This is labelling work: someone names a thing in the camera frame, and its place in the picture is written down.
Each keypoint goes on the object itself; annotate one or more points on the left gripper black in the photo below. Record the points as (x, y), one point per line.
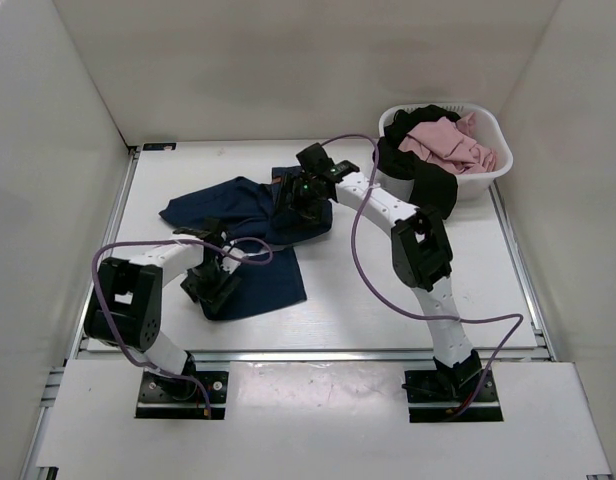
(213, 296)

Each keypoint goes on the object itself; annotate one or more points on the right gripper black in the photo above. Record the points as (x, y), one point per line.
(311, 215)

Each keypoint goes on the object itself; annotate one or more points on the dark blue denim trousers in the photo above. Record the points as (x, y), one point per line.
(247, 210)

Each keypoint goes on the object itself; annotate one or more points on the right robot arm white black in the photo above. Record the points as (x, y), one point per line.
(421, 254)

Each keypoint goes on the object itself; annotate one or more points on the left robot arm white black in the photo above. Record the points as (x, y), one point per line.
(125, 312)

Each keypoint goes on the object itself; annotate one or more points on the black garment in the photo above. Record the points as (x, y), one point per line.
(432, 185)

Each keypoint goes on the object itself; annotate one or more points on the pink garment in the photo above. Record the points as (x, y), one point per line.
(451, 146)

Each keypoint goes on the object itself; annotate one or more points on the white plastic laundry basket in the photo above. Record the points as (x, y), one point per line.
(488, 133)

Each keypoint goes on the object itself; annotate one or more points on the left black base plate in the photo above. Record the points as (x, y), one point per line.
(162, 398)

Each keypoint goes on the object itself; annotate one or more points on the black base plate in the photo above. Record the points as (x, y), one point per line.
(162, 398)
(431, 402)

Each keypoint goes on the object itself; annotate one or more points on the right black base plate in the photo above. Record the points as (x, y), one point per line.
(431, 402)

